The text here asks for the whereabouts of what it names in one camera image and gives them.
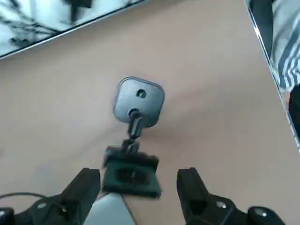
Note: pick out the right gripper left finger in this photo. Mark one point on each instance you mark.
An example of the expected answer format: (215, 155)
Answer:
(79, 187)

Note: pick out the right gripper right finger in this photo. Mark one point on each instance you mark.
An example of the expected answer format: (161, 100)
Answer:
(189, 187)

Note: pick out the black desktop phone stand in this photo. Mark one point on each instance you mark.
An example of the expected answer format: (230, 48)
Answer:
(140, 105)

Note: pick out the person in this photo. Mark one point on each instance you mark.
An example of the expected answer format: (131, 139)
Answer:
(288, 47)

